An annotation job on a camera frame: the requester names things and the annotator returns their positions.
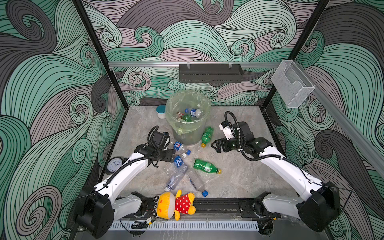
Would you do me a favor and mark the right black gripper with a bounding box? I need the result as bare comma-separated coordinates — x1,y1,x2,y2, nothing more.
211,134,247,153

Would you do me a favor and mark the red yellow label tea bottle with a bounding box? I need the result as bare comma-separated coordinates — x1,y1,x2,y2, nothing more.
177,112,185,119

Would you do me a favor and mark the green sprite bottle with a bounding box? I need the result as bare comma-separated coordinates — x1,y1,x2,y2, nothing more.
201,127,214,148
182,114,192,122
193,159,222,175

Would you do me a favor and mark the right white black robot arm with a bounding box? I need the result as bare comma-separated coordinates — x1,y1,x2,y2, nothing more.
211,137,341,232

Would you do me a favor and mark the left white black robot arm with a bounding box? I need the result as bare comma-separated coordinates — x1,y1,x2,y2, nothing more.
73,127,176,239

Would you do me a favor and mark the grey mesh waste bin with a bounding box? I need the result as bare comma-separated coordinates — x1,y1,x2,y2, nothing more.
168,92,211,145

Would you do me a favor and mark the green plastic bin liner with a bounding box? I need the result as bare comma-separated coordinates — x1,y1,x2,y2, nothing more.
164,90,212,136

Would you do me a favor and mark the white jar teal lid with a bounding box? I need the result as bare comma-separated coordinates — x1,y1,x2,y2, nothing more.
156,105,166,120

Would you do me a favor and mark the clear bottle blue label white cap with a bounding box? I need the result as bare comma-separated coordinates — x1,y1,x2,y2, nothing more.
165,153,189,176

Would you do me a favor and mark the crushed clear bottle white cap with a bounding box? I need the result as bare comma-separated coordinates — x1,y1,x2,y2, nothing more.
165,166,189,192

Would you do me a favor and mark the clear bottle blue cap front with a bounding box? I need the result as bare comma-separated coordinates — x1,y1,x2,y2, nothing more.
187,170,209,198

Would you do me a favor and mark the black alarm clock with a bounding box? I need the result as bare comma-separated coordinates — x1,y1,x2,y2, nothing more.
105,157,126,175

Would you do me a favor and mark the yellow plush toy red dress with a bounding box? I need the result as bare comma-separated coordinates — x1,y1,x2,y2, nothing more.
152,190,196,221

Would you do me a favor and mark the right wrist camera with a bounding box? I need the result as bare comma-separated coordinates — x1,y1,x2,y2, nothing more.
219,121,241,140

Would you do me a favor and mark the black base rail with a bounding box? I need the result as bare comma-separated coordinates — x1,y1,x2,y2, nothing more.
80,197,319,220

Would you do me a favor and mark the black wall shelf tray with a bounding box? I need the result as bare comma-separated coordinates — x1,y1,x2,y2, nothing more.
179,64,244,84

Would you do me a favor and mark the aluminium wall rail back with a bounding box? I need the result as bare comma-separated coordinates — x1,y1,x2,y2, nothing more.
108,61,281,69

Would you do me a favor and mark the aluminium wall rail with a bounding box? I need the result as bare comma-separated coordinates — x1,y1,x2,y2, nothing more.
108,61,281,69
295,61,384,178

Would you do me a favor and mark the white slotted cable duct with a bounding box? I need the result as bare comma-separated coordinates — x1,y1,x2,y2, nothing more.
109,220,260,232

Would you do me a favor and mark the clear acrylic wall holder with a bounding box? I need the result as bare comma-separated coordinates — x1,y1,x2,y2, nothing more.
271,60,315,109

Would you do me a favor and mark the aluminium wall rail right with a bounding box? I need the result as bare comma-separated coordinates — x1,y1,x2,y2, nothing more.
295,61,384,178

